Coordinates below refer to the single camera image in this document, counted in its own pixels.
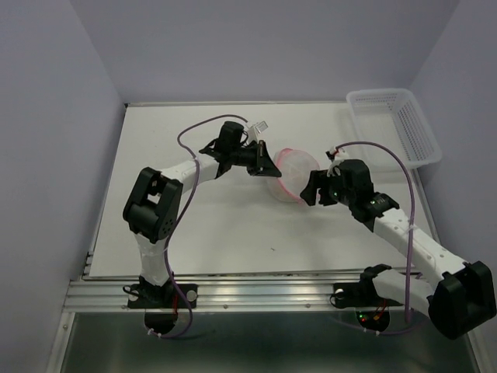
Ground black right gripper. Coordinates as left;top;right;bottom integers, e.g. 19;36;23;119
297;168;354;207

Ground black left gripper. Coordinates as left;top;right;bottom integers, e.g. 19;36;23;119
230;140;281;177

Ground white mesh laundry bag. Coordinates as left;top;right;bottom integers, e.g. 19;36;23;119
266;148;319;204

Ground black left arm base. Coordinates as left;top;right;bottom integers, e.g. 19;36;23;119
123;281;187;309

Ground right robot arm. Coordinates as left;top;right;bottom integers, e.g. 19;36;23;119
301;159;496;340

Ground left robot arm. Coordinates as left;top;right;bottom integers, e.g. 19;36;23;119
123;115;281;306

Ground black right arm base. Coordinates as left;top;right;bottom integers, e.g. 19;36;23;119
329;264;392;309

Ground white perforated plastic basket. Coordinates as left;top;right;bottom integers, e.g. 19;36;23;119
346;88;442;169

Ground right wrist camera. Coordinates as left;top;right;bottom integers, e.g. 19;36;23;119
325;147;350;176

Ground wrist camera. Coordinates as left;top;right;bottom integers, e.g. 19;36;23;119
250;120;268;134
325;147;350;176

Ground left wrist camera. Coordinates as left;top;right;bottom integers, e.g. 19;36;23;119
250;120;268;134

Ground aluminium mounting rail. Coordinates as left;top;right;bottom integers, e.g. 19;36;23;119
61;271;477;312

